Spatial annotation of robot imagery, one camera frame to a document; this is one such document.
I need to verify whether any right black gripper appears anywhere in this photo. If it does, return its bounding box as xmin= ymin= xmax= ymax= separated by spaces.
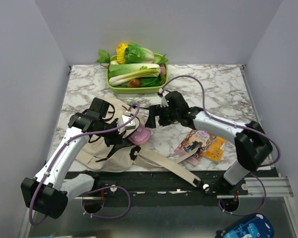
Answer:
xmin=144 ymin=103 xmax=179 ymax=128

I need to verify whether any pink pencil case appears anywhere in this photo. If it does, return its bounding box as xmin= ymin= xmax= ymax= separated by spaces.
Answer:
xmin=128 ymin=124 xmax=151 ymax=145

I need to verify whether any beige canvas backpack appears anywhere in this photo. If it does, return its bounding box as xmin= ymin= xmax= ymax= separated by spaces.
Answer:
xmin=74 ymin=96 xmax=206 ymax=191

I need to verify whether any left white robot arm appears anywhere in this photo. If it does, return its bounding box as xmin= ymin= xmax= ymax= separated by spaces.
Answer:
xmin=21 ymin=98 xmax=122 ymax=219

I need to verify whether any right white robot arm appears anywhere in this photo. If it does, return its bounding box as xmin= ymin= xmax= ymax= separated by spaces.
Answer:
xmin=145 ymin=91 xmax=273 ymax=194

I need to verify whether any green vegetable tray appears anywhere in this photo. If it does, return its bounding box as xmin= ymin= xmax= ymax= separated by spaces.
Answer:
xmin=107 ymin=54 xmax=168 ymax=94

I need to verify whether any brown mushroom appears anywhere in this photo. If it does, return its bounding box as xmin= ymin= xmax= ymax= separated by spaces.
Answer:
xmin=127 ymin=78 xmax=141 ymax=88

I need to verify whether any napa cabbage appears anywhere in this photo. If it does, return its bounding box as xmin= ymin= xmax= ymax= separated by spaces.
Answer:
xmin=107 ymin=63 xmax=162 ymax=86

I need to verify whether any pink fairy book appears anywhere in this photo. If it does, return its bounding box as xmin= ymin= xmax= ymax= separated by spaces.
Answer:
xmin=175 ymin=130 xmax=217 ymax=166

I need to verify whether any green leafy lettuce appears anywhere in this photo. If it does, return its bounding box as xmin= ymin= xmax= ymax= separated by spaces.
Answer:
xmin=124 ymin=43 xmax=154 ymax=63

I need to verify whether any yellow corn flower vegetable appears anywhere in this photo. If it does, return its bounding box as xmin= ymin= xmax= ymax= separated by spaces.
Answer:
xmin=116 ymin=43 xmax=128 ymax=64

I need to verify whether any orange yellow book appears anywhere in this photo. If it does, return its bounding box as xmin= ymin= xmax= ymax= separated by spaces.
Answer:
xmin=204 ymin=137 xmax=226 ymax=163

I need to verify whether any blue pencil case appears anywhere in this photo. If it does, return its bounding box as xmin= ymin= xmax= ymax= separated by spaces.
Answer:
xmin=215 ymin=213 xmax=275 ymax=238

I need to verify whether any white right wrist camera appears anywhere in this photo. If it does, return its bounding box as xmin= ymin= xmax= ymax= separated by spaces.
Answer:
xmin=158 ymin=88 xmax=169 ymax=108

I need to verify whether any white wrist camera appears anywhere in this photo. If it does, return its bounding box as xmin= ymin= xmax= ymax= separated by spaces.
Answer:
xmin=158 ymin=88 xmax=169 ymax=108
xmin=117 ymin=115 xmax=136 ymax=134

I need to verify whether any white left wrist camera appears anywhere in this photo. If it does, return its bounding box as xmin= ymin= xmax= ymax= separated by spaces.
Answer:
xmin=117 ymin=115 xmax=136 ymax=134

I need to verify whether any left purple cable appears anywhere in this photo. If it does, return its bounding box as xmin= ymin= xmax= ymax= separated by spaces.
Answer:
xmin=29 ymin=103 xmax=141 ymax=226

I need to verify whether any purple cable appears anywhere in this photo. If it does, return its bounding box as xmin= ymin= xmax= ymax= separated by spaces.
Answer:
xmin=158 ymin=75 xmax=281 ymax=216
xmin=29 ymin=103 xmax=141 ymax=226

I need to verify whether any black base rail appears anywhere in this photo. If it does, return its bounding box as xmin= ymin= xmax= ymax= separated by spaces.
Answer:
xmin=74 ymin=169 xmax=278 ymax=207

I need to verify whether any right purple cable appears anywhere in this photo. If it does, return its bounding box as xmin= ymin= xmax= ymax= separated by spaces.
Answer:
xmin=158 ymin=75 xmax=281 ymax=216

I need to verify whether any aluminium frame rail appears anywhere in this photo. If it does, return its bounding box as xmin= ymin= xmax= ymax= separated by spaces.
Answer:
xmin=21 ymin=170 xmax=298 ymax=237

